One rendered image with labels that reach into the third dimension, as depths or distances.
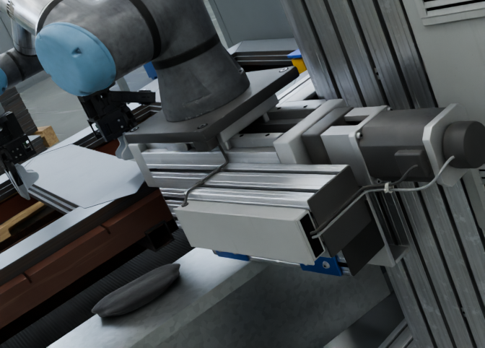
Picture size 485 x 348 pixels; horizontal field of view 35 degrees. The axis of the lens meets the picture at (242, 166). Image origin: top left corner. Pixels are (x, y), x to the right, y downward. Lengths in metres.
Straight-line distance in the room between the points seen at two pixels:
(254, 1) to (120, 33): 1.38
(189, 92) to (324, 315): 0.81
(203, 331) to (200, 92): 0.65
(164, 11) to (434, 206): 0.52
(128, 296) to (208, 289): 0.17
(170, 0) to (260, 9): 1.31
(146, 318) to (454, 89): 0.75
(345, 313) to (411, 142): 0.97
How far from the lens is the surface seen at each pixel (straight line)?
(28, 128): 6.50
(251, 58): 2.40
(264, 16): 2.49
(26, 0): 1.27
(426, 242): 1.33
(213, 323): 1.71
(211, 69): 1.22
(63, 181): 1.95
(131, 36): 1.16
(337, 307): 1.88
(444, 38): 1.04
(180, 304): 1.50
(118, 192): 1.67
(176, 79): 1.22
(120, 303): 1.56
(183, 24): 1.21
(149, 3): 1.19
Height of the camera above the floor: 1.35
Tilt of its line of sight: 19 degrees down
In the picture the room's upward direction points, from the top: 24 degrees counter-clockwise
